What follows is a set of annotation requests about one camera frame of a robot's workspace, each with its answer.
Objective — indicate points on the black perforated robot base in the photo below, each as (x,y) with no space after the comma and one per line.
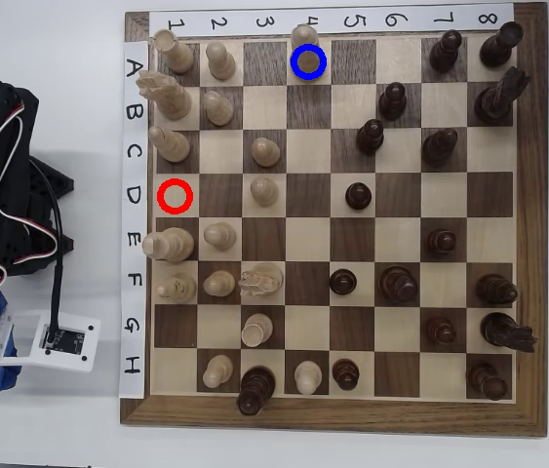
(62,185)

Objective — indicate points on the white letter label strip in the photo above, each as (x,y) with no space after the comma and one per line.
(132,302)

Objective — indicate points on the light wooden bishop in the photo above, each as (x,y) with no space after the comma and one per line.
(174,146)
(179,288)

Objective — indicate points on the light wooden pawn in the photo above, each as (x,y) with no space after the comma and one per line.
(308,376)
(265,152)
(219,109)
(220,63)
(218,370)
(220,236)
(264,191)
(219,283)

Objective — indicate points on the light wooden king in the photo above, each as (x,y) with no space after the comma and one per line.
(171,245)

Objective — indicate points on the dark bishop at H3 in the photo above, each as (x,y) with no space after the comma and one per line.
(256,390)

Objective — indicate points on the light wooden rook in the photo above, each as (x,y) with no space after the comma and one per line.
(257,330)
(176,56)

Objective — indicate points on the light wooden knight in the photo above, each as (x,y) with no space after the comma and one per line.
(262,280)
(171,100)

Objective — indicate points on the wooden chessboard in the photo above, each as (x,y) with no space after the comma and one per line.
(303,419)

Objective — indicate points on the dark wooden pawn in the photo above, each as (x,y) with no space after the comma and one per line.
(342,282)
(345,374)
(392,102)
(439,330)
(358,196)
(369,138)
(444,53)
(441,243)

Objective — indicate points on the dark pawn at F6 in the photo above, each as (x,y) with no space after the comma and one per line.
(398,284)

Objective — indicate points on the dark wooden rook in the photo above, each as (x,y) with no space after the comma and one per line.
(486,380)
(498,46)

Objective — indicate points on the white number label strip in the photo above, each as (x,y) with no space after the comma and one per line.
(327,19)

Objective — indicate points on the dark pawn at C7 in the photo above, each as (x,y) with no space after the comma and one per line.
(439,148)

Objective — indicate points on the dark wooden bishop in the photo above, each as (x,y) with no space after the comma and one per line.
(496,290)

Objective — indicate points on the dark wooden knight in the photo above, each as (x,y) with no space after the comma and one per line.
(503,330)
(496,100)

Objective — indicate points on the black camera circuit board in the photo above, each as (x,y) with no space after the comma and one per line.
(66,340)

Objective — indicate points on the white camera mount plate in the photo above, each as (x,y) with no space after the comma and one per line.
(91,361)

